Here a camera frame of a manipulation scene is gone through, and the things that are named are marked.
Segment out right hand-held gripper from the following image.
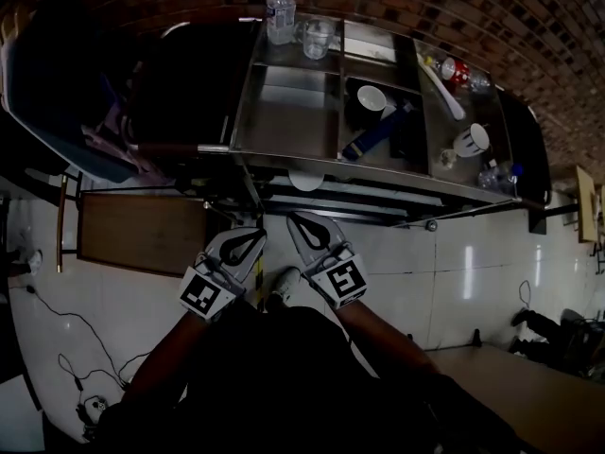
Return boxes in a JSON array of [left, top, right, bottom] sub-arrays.
[[286, 212, 371, 311]]

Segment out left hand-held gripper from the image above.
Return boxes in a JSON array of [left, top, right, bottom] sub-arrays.
[[178, 228, 268, 323]]

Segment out stainless steel kitchen cart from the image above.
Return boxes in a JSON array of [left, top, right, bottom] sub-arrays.
[[125, 14, 553, 232]]

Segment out person's left forearm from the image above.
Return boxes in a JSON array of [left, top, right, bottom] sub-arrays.
[[120, 309, 209, 410]]

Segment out person's right forearm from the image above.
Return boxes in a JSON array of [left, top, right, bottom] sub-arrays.
[[333, 298, 441, 377]]

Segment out person's right white shoe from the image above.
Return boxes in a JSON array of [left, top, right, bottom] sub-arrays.
[[271, 266, 303, 302]]

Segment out blue cylindrical tube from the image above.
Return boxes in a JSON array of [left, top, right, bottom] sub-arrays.
[[341, 104, 415, 161]]

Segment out person in black clothes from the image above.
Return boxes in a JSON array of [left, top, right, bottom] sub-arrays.
[[94, 300, 521, 454]]

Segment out white round bowl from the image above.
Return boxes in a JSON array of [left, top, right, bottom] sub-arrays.
[[356, 85, 389, 114]]

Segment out purple garment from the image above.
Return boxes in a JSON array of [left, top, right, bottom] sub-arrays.
[[79, 104, 167, 180]]

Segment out white striped mug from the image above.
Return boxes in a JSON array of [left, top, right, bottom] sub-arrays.
[[452, 122, 493, 159]]

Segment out clear bottle blue cap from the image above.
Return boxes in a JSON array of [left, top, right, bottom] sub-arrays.
[[476, 161, 525, 196]]

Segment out black metal clothes rack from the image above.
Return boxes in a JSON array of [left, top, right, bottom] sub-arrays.
[[18, 166, 84, 205]]

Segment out white long plastic spoon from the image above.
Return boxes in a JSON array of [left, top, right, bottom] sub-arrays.
[[416, 54, 467, 122]]

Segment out clear glass cup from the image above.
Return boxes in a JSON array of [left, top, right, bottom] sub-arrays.
[[295, 18, 337, 61]]

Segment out clear bottle red label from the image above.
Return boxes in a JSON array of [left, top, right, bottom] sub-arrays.
[[434, 57, 493, 94]]

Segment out clear water bottle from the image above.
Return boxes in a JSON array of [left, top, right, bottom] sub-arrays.
[[265, 0, 298, 45]]

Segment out black metal stand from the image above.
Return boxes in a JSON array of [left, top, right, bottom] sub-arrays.
[[519, 200, 580, 235]]

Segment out brown wooden table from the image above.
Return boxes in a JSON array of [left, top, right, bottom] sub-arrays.
[[424, 328, 605, 454]]

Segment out light wooden desks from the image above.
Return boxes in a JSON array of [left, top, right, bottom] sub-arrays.
[[574, 166, 604, 245]]

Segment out black floor cable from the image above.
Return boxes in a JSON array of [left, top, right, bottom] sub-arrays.
[[9, 284, 143, 439]]

